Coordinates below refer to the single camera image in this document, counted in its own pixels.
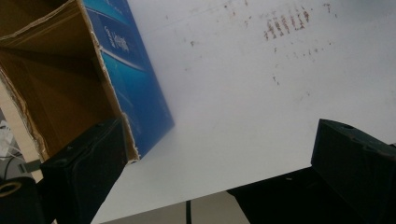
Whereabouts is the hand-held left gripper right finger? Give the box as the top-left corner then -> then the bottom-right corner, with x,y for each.
310,119 -> 396,224

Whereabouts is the blue printed cardboard box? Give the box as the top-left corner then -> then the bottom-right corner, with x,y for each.
0,0 -> 176,163

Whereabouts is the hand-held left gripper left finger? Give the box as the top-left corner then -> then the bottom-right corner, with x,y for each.
39,116 -> 129,224

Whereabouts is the white cable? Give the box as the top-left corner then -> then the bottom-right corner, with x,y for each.
0,119 -> 21,160

